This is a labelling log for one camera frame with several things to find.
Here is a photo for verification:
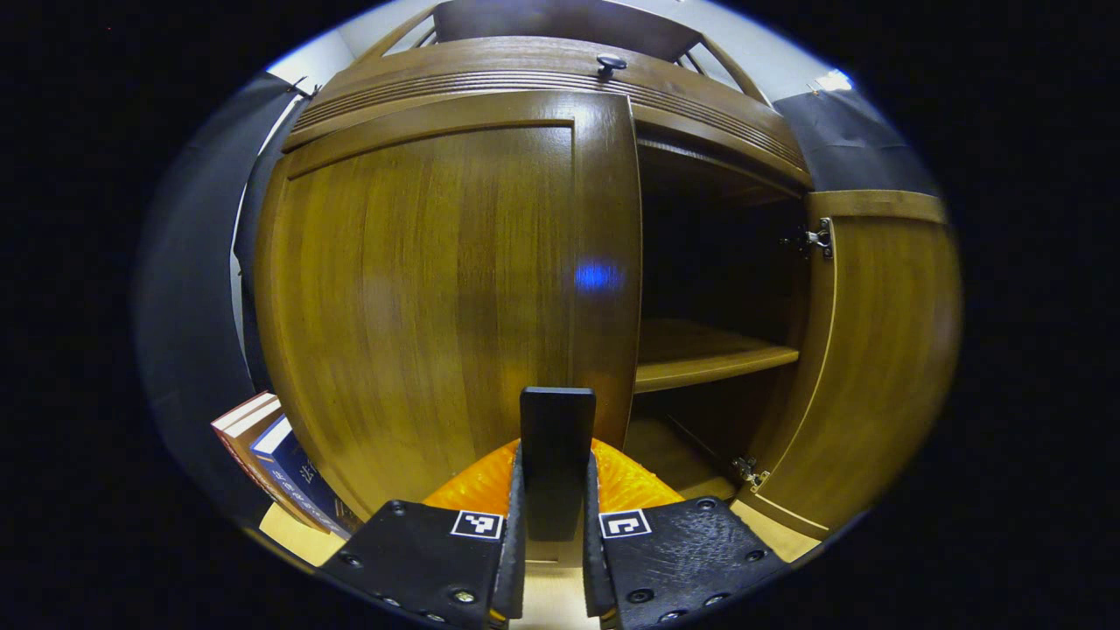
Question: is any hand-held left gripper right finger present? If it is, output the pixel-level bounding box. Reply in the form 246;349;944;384
583;437;788;630

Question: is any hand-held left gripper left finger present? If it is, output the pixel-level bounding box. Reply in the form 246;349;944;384
319;442;526;630

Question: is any black door handle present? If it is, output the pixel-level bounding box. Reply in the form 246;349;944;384
520;387;598;543

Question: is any wooden shoe cabinet door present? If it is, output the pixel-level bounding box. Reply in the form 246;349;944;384
735;190;963;540
254;90;645;563

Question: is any wooden double-door shoe cabinet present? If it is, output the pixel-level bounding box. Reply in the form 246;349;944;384
254;0;963;563

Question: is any wooden cabinet shelf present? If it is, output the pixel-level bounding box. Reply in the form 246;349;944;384
634;318;801;394

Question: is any wooden cabinet drawer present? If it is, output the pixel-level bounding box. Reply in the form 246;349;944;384
282;37;811;190

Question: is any brown book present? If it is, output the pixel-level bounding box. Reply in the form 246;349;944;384
223;401;332;532

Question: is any red book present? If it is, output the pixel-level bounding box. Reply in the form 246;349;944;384
212;391;312;524

